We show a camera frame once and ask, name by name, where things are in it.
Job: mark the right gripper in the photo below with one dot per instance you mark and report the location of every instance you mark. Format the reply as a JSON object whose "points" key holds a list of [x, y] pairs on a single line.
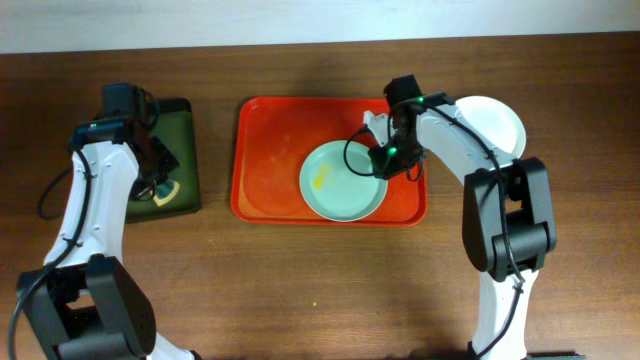
{"points": [[382, 165]]}

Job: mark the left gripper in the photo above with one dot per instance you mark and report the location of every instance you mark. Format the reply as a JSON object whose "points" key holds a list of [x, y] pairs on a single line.
{"points": [[161, 163]]}

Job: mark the green yellow sponge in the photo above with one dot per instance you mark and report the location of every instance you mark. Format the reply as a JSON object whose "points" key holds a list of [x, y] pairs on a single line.
{"points": [[165, 192]]}

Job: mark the light green plate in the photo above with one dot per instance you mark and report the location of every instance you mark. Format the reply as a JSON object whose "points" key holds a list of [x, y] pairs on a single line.
{"points": [[330, 188]]}

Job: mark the cream white plate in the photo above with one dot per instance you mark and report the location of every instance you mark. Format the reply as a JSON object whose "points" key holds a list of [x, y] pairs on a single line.
{"points": [[496, 121]]}

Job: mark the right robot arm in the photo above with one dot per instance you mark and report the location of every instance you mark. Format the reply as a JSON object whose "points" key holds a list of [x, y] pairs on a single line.
{"points": [[508, 225]]}

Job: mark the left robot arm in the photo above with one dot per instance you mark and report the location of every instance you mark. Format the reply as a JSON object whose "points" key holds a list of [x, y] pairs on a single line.
{"points": [[135, 161]]}

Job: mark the dark green tray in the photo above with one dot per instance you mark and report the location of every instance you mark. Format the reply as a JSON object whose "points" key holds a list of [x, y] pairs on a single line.
{"points": [[175, 129]]}

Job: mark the red plastic tray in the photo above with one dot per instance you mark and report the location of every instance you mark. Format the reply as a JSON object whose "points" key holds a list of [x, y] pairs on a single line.
{"points": [[275, 136]]}

